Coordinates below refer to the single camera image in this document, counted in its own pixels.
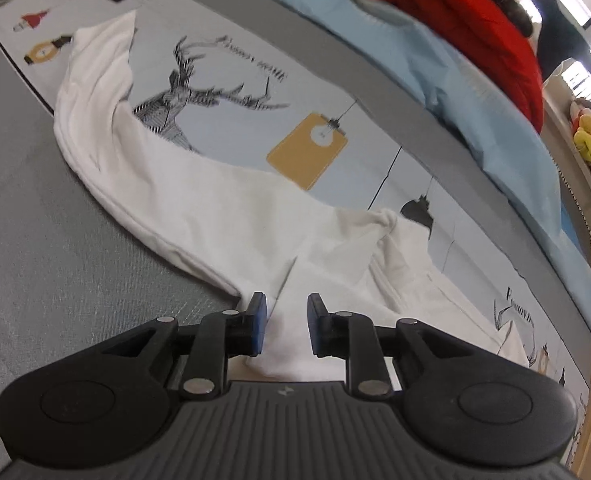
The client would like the light blue quilt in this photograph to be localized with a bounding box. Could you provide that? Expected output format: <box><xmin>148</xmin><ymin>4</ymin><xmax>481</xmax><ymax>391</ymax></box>
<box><xmin>216</xmin><ymin>0</ymin><xmax>591</xmax><ymax>337</ymax></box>

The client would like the white t-shirt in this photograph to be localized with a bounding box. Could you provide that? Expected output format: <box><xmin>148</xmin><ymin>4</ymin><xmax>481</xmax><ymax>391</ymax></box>
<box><xmin>53</xmin><ymin>10</ymin><xmax>530</xmax><ymax>381</ymax></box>

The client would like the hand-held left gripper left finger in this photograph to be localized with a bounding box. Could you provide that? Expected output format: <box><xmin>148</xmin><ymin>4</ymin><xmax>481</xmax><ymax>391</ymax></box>
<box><xmin>100</xmin><ymin>291</ymin><xmax>268</xmax><ymax>401</ymax></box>

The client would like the red blanket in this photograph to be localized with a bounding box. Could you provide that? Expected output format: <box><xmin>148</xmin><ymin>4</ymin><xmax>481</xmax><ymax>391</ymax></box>
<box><xmin>348</xmin><ymin>0</ymin><xmax>546</xmax><ymax>134</ymax></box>

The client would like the dark blue cloth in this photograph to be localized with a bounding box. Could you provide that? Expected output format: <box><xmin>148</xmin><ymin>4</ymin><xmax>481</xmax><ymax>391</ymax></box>
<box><xmin>525</xmin><ymin>0</ymin><xmax>591</xmax><ymax>92</ymax></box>

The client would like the grey printed bed sheet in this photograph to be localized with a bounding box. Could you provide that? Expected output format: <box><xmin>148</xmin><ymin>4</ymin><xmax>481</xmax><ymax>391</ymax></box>
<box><xmin>0</xmin><ymin>0</ymin><xmax>591</xmax><ymax>480</ymax></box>

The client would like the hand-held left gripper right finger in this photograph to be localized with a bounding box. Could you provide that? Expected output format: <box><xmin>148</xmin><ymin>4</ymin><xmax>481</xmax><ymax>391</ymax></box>
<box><xmin>307</xmin><ymin>294</ymin><xmax>482</xmax><ymax>397</ymax></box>

